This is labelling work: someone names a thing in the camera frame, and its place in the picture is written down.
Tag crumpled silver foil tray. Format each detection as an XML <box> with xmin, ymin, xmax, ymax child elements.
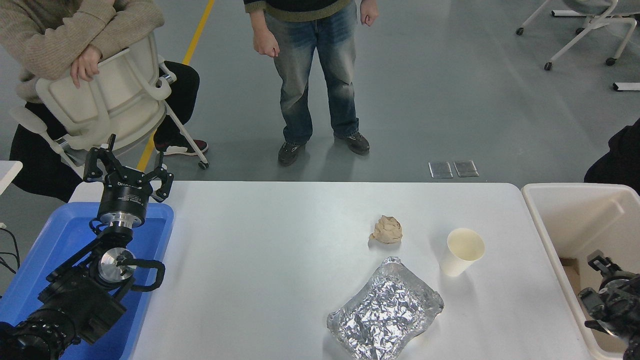
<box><xmin>326</xmin><ymin>256</ymin><xmax>445</xmax><ymax>360</ymax></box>

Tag white swivel chair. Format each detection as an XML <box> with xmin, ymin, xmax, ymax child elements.
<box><xmin>515</xmin><ymin>0</ymin><xmax>640</xmax><ymax>71</ymax></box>
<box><xmin>9</xmin><ymin>32</ymin><xmax>211</xmax><ymax>178</ymax></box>

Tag blue plastic tray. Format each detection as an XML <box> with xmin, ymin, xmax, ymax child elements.
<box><xmin>0</xmin><ymin>201</ymin><xmax>175</xmax><ymax>360</ymax></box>

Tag large pale plastic bin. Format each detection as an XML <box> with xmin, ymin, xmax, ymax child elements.
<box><xmin>521</xmin><ymin>182</ymin><xmax>640</xmax><ymax>360</ymax></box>

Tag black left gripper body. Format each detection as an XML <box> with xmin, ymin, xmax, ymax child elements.
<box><xmin>98</xmin><ymin>169</ymin><xmax>153</xmax><ymax>218</ymax></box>

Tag white side table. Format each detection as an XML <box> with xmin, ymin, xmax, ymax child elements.
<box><xmin>0</xmin><ymin>160</ymin><xmax>23</xmax><ymax>196</ymax></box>

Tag metal floor plate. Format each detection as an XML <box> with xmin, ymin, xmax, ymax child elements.
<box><xmin>428</xmin><ymin>161</ymin><xmax>454</xmax><ymax>179</ymax></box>
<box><xmin>453</xmin><ymin>160</ymin><xmax>479</xmax><ymax>178</ymax></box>

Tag person's left hand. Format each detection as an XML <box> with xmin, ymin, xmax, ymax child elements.
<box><xmin>70</xmin><ymin>45</ymin><xmax>103</xmax><ymax>89</ymax></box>
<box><xmin>360</xmin><ymin>0</ymin><xmax>379</xmax><ymax>27</ymax></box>

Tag white paper cup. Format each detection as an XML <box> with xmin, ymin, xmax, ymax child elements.
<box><xmin>439</xmin><ymin>228</ymin><xmax>486</xmax><ymax>277</ymax></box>

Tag person's right hand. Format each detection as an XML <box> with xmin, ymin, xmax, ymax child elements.
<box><xmin>252</xmin><ymin>27</ymin><xmax>281</xmax><ymax>59</ymax></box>

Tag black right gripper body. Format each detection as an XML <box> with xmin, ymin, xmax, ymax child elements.
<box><xmin>601</xmin><ymin>273</ymin><xmax>640</xmax><ymax>322</ymax></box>

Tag crumpled tan paper ball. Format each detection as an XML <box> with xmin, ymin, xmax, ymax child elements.
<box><xmin>369</xmin><ymin>215</ymin><xmax>403</xmax><ymax>245</ymax></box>

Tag black cables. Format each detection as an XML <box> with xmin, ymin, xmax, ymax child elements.
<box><xmin>0</xmin><ymin>223</ymin><xmax>21</xmax><ymax>276</ymax></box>

